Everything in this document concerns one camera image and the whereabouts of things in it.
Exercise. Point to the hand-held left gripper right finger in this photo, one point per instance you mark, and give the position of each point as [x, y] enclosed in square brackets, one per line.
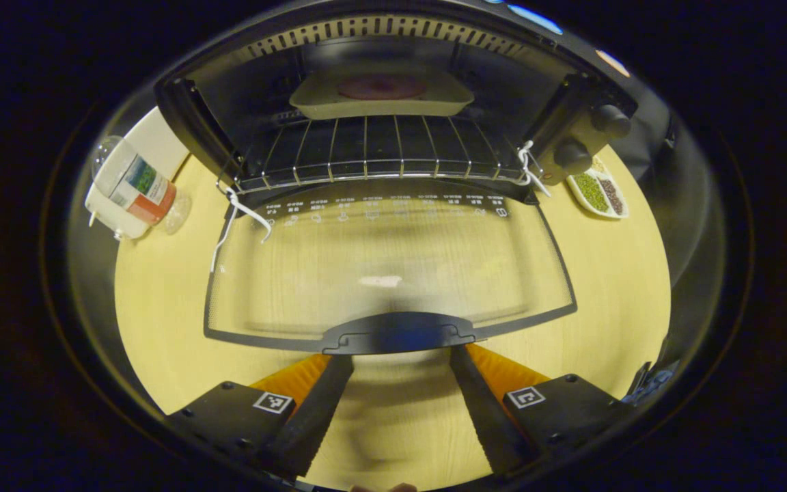
[486, 417]

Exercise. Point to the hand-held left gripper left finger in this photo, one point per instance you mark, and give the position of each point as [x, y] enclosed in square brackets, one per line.
[311, 417]

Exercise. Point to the black electric oven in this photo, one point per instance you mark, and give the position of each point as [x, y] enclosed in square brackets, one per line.
[393, 333]

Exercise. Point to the white square plate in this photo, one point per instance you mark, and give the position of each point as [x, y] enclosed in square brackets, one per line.
[380, 109]

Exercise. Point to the pink ham slice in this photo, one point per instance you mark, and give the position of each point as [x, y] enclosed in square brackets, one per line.
[381, 87]

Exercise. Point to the black backdrop cloth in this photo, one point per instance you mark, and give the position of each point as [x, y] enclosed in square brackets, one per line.
[697, 225]

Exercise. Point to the white divided dish of beans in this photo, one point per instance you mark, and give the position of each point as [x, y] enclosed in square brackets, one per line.
[591, 191]

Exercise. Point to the clear labelled plastic bottle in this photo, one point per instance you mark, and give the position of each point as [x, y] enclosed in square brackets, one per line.
[137, 188]

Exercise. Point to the white toaster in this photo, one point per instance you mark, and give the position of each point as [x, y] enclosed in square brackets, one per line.
[158, 140]

